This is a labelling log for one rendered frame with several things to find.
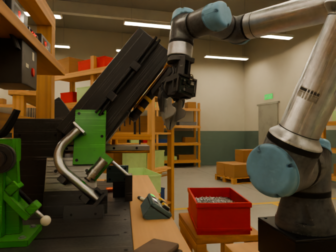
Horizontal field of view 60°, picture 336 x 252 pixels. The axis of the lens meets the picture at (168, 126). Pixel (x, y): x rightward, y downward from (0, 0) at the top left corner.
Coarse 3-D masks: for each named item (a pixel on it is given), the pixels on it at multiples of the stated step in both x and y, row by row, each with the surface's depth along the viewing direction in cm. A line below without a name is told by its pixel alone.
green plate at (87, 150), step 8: (80, 112) 110; (88, 112) 111; (104, 112) 111; (80, 120) 109; (88, 120) 110; (96, 120) 110; (104, 120) 111; (88, 128) 109; (96, 128) 109; (104, 128) 110; (80, 136) 108; (88, 136) 108; (96, 136) 108; (104, 136) 109; (80, 144) 107; (88, 144) 107; (96, 144) 108; (104, 144) 108; (80, 152) 106; (88, 152) 106; (96, 152) 107; (72, 160) 105; (80, 160) 105; (88, 160) 106
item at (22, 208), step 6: (6, 180) 77; (6, 186) 76; (12, 186) 77; (18, 186) 77; (6, 192) 76; (12, 192) 77; (6, 198) 76; (12, 198) 77; (24, 198) 78; (12, 204) 76; (18, 204) 77; (24, 204) 80; (30, 204) 77; (36, 204) 78; (18, 210) 76; (24, 210) 77; (30, 210) 77; (24, 216) 76
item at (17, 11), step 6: (6, 0) 92; (12, 0) 93; (12, 6) 93; (18, 6) 98; (18, 12) 98; (24, 18) 104; (24, 24) 104; (42, 36) 127; (42, 42) 127; (48, 42) 138; (48, 48) 138
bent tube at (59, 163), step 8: (80, 128) 104; (64, 136) 104; (72, 136) 104; (64, 144) 103; (56, 152) 101; (56, 160) 101; (56, 168) 101; (64, 168) 100; (64, 176) 100; (72, 176) 100; (80, 184) 99; (88, 192) 99; (96, 192) 100
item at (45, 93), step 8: (40, 32) 179; (48, 32) 180; (48, 40) 180; (40, 80) 179; (48, 80) 180; (40, 88) 179; (48, 88) 179; (40, 96) 179; (48, 96) 179; (40, 104) 178; (48, 104) 179; (40, 112) 178; (48, 112) 179
